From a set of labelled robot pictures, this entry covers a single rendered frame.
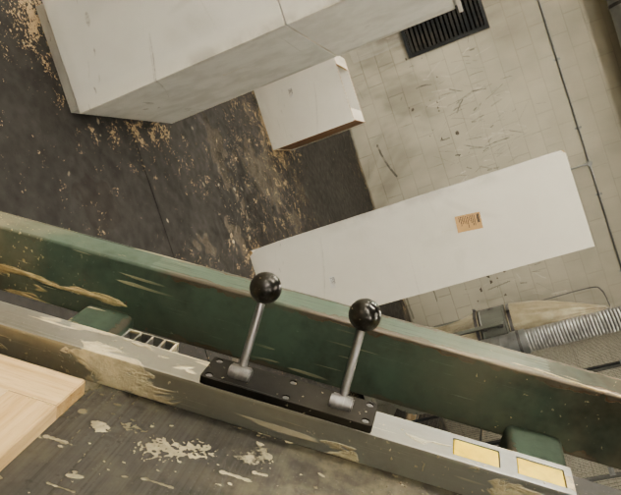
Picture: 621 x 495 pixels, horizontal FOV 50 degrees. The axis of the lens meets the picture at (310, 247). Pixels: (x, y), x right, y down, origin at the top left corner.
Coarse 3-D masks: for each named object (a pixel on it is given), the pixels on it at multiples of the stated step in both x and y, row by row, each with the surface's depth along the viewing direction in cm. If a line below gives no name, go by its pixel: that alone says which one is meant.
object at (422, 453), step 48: (0, 336) 79; (48, 336) 78; (96, 336) 80; (144, 384) 77; (192, 384) 75; (288, 432) 74; (336, 432) 73; (384, 432) 73; (432, 432) 75; (432, 480) 72; (480, 480) 71; (528, 480) 70
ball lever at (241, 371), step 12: (264, 276) 77; (276, 276) 78; (252, 288) 77; (264, 288) 77; (276, 288) 77; (264, 300) 77; (252, 324) 77; (252, 336) 77; (252, 348) 77; (240, 360) 77; (228, 372) 76; (240, 372) 76; (252, 372) 76
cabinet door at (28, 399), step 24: (0, 360) 76; (0, 384) 72; (24, 384) 72; (48, 384) 73; (72, 384) 74; (0, 408) 68; (24, 408) 69; (48, 408) 69; (0, 432) 65; (24, 432) 65; (0, 456) 62
